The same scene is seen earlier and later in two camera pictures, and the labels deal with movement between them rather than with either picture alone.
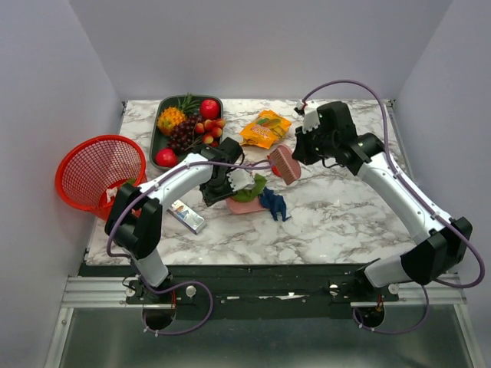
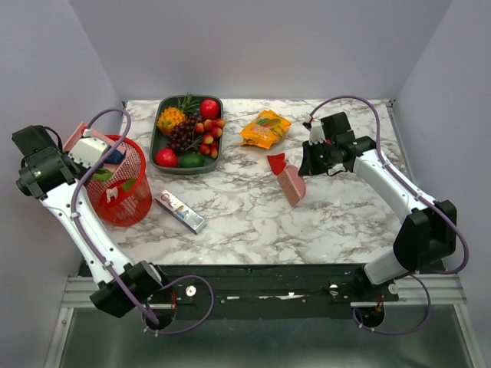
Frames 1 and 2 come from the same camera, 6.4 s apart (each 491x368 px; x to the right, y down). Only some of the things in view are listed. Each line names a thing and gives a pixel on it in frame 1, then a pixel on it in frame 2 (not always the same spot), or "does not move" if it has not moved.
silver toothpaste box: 186,217 does not move
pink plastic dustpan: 241,208 -> 82,131
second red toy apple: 166,157 does not move
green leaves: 248,195 -> 103,175
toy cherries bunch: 212,130 does not move
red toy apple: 209,109 does not move
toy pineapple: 171,116 does not move
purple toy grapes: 182,136 does not move
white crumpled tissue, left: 110,193 does not move
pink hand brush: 283,158 -> 293,185
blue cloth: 275,203 -> 116,157
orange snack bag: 268,128 does not move
